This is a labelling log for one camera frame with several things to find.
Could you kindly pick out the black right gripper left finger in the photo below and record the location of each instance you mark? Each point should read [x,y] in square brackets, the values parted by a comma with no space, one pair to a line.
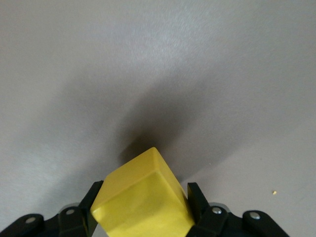
[71,219]

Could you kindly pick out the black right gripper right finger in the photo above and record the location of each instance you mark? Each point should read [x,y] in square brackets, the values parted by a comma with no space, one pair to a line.
[214,219]

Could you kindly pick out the yellow block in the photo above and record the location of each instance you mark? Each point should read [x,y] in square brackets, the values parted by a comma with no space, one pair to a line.
[138,197]

